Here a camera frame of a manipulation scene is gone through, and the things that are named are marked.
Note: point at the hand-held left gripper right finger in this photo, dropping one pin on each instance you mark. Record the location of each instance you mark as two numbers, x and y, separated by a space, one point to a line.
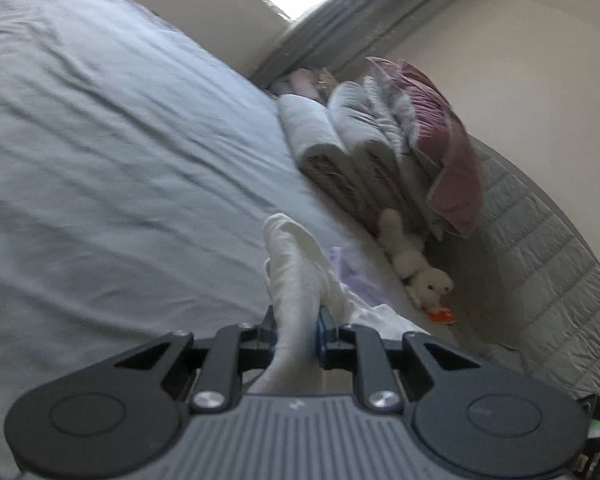
321 335

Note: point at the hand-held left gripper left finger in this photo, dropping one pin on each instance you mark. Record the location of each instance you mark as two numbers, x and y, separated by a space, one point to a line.
270 332

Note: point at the white garment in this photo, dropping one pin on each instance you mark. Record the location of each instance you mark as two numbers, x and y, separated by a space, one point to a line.
295 280

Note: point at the folded purple garment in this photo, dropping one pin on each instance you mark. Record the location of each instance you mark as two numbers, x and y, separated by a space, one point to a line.
355 275

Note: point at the white stuffed toy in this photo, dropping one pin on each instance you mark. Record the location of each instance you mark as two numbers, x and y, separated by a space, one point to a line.
420 275

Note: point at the orange packet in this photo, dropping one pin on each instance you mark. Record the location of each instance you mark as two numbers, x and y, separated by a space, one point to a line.
440 315

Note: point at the grey folded quilt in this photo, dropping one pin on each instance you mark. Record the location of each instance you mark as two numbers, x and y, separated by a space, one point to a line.
370 132

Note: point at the white rolled quilt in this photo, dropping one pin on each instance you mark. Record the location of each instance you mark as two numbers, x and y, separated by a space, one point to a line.
305 125

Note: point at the stack of folded blankets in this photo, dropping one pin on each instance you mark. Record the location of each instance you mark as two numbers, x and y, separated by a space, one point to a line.
450 160

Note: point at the pale folded quilt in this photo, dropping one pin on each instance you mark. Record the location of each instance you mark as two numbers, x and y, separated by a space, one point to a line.
405 125

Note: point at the pink rolled cloth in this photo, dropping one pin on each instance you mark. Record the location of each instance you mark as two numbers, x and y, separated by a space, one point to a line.
300 82

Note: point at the grey bed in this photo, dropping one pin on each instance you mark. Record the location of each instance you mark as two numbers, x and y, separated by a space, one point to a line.
105 135

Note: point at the grey curtain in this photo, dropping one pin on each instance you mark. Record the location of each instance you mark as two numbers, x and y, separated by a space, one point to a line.
355 15

